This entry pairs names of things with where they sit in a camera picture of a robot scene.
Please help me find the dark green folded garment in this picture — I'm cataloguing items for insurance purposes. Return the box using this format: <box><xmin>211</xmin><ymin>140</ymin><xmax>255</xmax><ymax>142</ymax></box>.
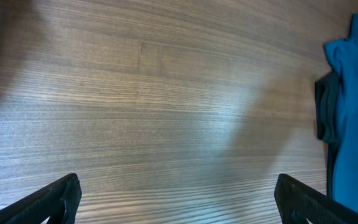
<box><xmin>314</xmin><ymin>71</ymin><xmax>340</xmax><ymax>199</ymax></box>

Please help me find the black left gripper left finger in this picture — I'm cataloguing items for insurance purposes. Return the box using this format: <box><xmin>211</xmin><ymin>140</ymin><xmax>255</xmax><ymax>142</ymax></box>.
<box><xmin>0</xmin><ymin>173</ymin><xmax>82</xmax><ymax>224</ymax></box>

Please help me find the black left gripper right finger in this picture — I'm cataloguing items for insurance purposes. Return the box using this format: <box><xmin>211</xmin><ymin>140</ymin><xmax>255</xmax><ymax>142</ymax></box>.
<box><xmin>274</xmin><ymin>174</ymin><xmax>358</xmax><ymax>224</ymax></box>

